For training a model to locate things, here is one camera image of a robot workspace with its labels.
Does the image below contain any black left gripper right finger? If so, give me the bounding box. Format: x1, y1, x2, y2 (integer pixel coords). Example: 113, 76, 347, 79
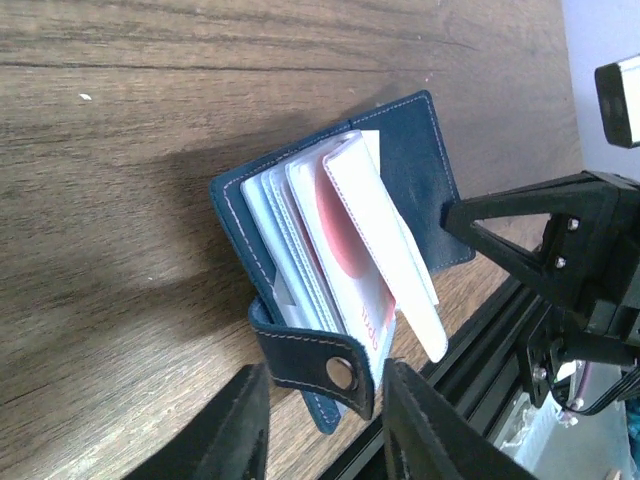
382, 362, 534, 480

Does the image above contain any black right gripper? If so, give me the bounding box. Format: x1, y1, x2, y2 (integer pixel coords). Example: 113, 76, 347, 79
443, 172, 639, 365

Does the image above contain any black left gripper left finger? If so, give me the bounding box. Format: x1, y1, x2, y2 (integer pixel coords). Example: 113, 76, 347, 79
126, 364, 270, 479

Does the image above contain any blue leather card holder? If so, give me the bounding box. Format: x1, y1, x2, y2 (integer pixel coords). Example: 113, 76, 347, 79
210, 90, 475, 434

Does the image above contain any white card with red dot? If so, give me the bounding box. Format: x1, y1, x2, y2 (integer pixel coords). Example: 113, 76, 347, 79
285, 156, 395, 386

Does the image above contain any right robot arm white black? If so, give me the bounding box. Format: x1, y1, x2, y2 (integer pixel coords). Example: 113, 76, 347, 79
444, 171, 639, 416

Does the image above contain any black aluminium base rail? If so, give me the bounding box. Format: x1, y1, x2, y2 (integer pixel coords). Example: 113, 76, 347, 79
322, 278, 551, 479

